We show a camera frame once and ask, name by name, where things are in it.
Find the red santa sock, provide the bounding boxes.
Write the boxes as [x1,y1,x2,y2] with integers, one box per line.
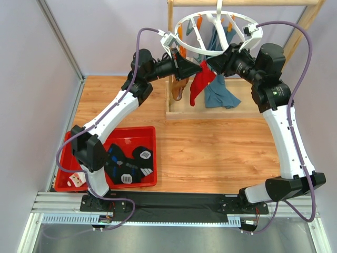
[190,61,216,106]
[67,172,86,188]

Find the black sock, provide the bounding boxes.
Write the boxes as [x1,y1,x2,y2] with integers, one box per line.
[104,144,142,184]
[132,146,154,178]

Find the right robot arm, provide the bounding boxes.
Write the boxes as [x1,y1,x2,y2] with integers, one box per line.
[206,43,326,203]

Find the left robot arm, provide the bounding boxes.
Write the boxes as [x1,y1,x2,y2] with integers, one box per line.
[70,48,202,210]

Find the orange clip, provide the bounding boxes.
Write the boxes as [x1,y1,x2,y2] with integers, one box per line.
[179,45,187,58]

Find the white round clip hanger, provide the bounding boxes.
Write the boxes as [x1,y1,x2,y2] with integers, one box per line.
[170,1,257,56]

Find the brown cream hanging sock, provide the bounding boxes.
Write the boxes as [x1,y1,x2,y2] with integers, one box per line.
[171,78,189,101]

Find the teal blue hanging sock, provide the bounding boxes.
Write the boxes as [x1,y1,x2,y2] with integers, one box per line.
[204,27,241,109]

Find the red plastic bin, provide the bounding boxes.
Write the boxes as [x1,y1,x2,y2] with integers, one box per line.
[53,126,157,192]

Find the black base mat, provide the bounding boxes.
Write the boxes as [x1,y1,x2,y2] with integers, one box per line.
[80,191,269,223]

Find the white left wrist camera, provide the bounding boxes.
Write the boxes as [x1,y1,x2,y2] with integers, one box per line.
[160,32,176,57]

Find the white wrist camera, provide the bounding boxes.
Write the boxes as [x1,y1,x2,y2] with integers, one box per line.
[160,32,176,57]
[239,23,263,51]

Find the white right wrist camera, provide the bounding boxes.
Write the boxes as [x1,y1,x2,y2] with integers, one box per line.
[239,23,263,51]

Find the wooden rack frame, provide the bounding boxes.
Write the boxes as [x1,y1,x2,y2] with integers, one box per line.
[166,1,325,120]

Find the aluminium rail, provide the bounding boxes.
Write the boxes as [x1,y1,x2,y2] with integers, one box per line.
[32,191,320,239]

